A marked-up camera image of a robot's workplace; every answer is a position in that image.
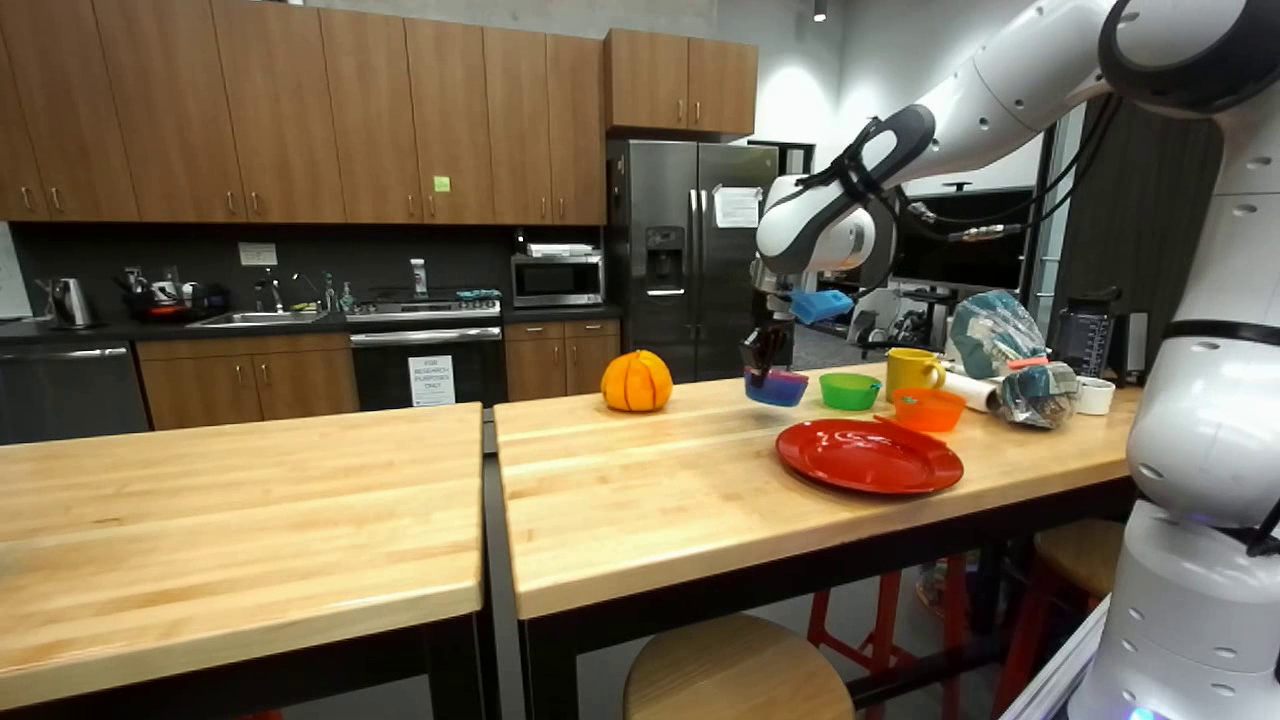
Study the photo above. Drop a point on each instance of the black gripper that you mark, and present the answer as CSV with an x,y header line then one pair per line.
x,y
768,307

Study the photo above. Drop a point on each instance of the purple plastic bowl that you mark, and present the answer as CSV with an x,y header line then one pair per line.
x,y
780,391

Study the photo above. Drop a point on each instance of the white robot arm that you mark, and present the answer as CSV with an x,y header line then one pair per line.
x,y
1195,618

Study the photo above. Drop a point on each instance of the green plastic bowl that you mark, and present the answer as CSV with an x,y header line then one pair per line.
x,y
851,391

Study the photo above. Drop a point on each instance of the orange plastic bowl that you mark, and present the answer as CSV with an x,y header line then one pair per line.
x,y
926,410

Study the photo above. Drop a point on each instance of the yellow mug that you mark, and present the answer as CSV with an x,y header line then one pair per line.
x,y
912,371

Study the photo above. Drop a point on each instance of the orange pumpkin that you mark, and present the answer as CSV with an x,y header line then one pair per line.
x,y
639,383

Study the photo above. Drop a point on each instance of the stainless steel refrigerator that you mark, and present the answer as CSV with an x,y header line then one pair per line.
x,y
680,235

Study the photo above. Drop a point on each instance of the red plate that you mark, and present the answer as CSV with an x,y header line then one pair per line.
x,y
870,457

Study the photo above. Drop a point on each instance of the white paper roll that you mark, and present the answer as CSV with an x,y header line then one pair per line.
x,y
973,394

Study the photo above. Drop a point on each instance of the crumpled plastic bag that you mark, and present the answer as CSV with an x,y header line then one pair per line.
x,y
993,338

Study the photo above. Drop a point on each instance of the lower wooden cabinet right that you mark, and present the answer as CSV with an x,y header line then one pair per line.
x,y
556,359

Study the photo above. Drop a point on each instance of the wooden cabinet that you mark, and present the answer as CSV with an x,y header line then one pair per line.
x,y
556,359
246,376

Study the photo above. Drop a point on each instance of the microwave oven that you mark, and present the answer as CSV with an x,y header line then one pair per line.
x,y
556,281

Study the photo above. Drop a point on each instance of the cabinet above refrigerator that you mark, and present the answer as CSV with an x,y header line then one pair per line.
x,y
680,85

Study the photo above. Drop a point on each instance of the white tape roll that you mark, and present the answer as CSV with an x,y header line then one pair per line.
x,y
1093,398

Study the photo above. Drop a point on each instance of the round wooden stool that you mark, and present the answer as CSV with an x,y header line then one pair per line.
x,y
734,668

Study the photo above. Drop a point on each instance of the red metal stool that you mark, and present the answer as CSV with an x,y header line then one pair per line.
x,y
877,652

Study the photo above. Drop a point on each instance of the wooden stool right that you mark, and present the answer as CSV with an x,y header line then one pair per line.
x,y
1069,565

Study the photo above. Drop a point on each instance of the kitchen sink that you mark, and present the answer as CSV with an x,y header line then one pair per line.
x,y
255,320

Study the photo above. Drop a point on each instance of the lower wooden cabinet left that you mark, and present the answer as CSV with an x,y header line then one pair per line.
x,y
246,376

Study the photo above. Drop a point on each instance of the upper wooden cabinets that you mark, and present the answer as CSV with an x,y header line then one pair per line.
x,y
262,115

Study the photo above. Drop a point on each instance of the silver electric kettle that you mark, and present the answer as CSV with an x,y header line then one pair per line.
x,y
69,301

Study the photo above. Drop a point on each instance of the black dishwasher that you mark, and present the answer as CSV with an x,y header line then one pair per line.
x,y
69,391

